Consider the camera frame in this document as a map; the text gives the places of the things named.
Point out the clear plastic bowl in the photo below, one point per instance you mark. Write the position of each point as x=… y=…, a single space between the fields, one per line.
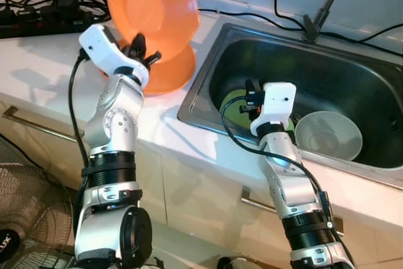
x=327 y=137

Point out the stainless steel sink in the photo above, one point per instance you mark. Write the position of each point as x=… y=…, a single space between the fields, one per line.
x=340 y=80

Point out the orange plastic bowl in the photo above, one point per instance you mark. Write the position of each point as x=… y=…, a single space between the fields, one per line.
x=173 y=74
x=154 y=4

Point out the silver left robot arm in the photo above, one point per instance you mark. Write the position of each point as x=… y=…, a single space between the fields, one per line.
x=116 y=124

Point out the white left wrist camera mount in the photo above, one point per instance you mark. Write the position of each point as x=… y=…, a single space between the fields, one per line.
x=104 y=48

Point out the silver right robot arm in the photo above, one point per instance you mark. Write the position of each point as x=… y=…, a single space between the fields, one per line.
x=283 y=181

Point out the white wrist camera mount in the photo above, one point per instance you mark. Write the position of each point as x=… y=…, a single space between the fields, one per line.
x=104 y=48
x=277 y=105

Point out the metal faucet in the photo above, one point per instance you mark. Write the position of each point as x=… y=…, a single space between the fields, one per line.
x=310 y=31

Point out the green plate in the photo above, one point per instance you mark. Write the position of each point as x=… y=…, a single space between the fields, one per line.
x=236 y=111

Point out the black power strip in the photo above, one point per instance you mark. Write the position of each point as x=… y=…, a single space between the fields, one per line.
x=38 y=23

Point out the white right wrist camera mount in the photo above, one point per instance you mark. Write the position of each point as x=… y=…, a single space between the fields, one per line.
x=277 y=105

